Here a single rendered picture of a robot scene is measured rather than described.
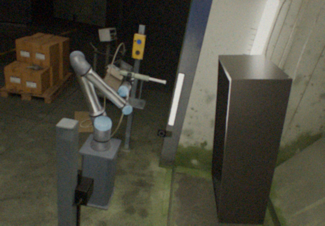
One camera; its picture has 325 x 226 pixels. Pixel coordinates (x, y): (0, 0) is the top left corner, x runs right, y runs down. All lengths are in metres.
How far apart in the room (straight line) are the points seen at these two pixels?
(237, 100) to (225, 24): 1.15
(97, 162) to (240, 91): 1.40
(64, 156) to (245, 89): 1.09
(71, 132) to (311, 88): 2.58
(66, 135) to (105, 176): 1.67
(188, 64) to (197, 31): 0.35
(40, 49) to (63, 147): 3.94
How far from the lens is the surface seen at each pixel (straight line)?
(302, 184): 3.03
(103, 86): 2.08
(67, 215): 0.97
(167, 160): 3.14
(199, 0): 2.51
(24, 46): 4.81
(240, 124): 1.63
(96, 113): 2.31
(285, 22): 2.68
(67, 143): 0.77
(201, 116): 2.81
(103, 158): 2.25
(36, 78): 4.42
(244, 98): 1.55
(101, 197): 2.59
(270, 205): 3.12
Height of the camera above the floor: 2.03
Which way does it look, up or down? 25 degrees down
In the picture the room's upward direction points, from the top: 11 degrees clockwise
